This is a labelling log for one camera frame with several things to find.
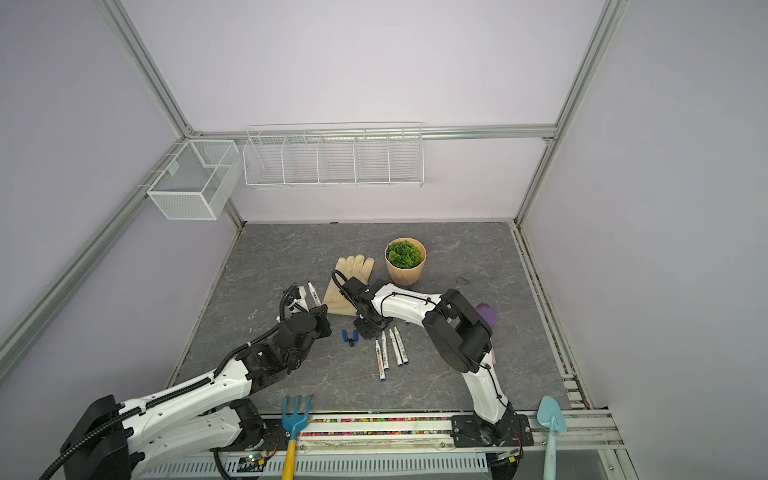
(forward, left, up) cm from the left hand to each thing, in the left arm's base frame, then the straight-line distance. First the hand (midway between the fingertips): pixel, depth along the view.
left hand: (327, 310), depth 81 cm
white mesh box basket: (+42, +43, +13) cm, 62 cm away
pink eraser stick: (-20, -37, +15) cm, 45 cm away
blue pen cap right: (-2, -6, -14) cm, 16 cm away
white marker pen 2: (-11, -14, -13) cm, 22 cm away
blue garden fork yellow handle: (-25, +8, -12) cm, 29 cm away
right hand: (-1, -12, -14) cm, 18 cm away
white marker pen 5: (-7, -18, -13) cm, 23 cm away
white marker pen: (+3, +3, +5) cm, 6 cm away
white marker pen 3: (-8, -15, -13) cm, 22 cm away
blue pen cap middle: (-2, -3, -14) cm, 14 cm away
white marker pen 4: (-7, -20, -13) cm, 25 cm away
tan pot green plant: (+19, -23, -4) cm, 30 cm away
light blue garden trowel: (-28, -57, -11) cm, 64 cm away
